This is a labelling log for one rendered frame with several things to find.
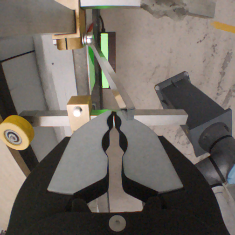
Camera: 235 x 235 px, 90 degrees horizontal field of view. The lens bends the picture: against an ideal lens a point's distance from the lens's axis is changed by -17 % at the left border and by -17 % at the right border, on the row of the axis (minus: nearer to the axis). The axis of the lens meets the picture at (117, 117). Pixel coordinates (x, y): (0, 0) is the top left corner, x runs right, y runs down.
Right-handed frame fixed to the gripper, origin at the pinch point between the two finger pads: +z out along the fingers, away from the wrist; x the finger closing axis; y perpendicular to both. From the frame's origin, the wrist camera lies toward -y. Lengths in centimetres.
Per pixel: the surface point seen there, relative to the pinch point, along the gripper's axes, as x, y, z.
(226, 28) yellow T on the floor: 95, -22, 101
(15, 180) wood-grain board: -32.2, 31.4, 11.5
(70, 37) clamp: -7.1, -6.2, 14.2
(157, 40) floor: 34, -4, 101
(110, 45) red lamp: -0.5, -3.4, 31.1
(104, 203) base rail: -7, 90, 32
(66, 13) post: -6.0, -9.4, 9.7
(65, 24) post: -6.0, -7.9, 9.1
